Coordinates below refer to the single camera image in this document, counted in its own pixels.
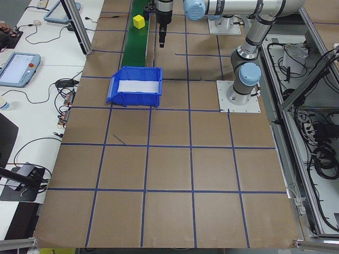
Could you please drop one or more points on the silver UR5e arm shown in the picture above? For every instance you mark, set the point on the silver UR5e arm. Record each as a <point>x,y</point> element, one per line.
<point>238,6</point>
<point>225,21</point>

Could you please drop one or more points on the yellow foam block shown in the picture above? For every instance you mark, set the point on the yellow foam block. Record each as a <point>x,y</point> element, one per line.
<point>139,21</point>

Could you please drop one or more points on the brown circuit board strip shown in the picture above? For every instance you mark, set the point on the brown circuit board strip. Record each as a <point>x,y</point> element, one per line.
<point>64,114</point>

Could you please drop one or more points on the beige tape roll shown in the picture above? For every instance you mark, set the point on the beige tape roll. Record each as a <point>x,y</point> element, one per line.
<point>35,23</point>

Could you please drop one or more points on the blue grey teach pendant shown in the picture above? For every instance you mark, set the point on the blue grey teach pendant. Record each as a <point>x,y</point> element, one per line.
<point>59,12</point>
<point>18,68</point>

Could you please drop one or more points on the green conveyor belt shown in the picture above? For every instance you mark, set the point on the green conveyor belt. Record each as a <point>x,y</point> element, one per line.
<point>135,45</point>

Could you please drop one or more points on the small red circuit board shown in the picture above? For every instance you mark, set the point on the small red circuit board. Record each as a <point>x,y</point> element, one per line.
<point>16,34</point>

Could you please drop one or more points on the aluminium profile post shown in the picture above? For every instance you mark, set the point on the aluminium profile post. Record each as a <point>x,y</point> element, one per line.
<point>79,29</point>

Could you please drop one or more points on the black camera stand base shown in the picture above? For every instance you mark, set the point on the black camera stand base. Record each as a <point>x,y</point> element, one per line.
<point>29,194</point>

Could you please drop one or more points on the black stand rod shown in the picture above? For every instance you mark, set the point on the black stand rod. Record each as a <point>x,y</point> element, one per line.
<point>16,175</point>

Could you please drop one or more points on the V-shaped aluminium frame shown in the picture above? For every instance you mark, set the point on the V-shaped aluminium frame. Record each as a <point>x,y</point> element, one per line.
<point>304,86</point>

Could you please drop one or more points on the black power adapter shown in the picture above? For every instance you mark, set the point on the black power adapter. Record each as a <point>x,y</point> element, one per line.
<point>71,27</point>

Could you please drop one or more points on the aluminium profile bar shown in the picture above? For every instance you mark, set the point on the aluminium profile bar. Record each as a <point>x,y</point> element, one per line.
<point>317,243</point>
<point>18,243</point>

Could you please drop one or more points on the blue plastic storage bin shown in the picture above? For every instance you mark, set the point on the blue plastic storage bin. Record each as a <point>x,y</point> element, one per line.
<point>137,99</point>

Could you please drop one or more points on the person's bare hand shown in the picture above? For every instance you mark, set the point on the person's bare hand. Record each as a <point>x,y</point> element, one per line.
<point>3,26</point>

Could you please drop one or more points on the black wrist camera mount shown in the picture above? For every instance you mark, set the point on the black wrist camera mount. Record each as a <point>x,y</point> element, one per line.
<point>146,10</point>

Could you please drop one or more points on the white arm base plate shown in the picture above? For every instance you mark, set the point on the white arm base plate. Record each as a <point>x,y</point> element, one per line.
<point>230,31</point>
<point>249,105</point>

